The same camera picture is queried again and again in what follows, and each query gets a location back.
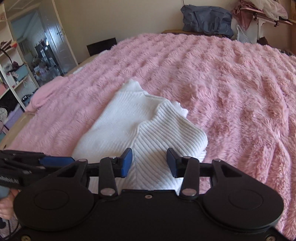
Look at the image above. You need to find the white cable knit sweater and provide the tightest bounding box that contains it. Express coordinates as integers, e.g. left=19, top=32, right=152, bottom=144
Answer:
left=72, top=80, right=208, bottom=191

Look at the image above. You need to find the person left hand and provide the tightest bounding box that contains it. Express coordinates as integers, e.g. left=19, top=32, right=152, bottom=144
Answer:
left=0, top=189, right=20, bottom=220

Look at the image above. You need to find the light pink garment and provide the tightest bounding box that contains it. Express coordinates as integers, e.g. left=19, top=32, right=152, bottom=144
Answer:
left=25, top=76, right=69, bottom=113

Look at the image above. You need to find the white shelf unit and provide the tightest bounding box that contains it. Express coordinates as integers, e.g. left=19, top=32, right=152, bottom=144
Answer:
left=1, top=3, right=39, bottom=133

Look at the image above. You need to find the pink fluffy bed blanket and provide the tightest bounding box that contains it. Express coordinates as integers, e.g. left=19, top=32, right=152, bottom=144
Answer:
left=8, top=34, right=295, bottom=239

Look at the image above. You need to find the black flat panel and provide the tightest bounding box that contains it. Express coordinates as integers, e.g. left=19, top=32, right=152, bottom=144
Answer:
left=87, top=38, right=117, bottom=56

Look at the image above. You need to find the white door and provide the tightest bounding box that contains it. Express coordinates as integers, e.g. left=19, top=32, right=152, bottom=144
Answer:
left=39, top=0, right=78, bottom=74

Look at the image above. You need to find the brown cardboard box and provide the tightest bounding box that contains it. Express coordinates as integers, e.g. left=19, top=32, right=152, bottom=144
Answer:
left=162, top=29, right=224, bottom=38

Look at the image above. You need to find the white plastic shopping bag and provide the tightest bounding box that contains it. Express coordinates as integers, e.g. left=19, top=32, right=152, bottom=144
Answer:
left=236, top=25, right=252, bottom=44

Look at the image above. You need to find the blue duffel bag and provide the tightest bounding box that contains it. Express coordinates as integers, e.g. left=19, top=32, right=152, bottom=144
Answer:
left=181, top=4, right=234, bottom=38

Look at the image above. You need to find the dusty pink cloth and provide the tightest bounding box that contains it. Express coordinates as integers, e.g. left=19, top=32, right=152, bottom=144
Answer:
left=231, top=0, right=257, bottom=31

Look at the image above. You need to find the clear plastic bag pile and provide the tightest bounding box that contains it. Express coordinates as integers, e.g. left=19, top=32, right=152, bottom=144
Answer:
left=250, top=0, right=288, bottom=21

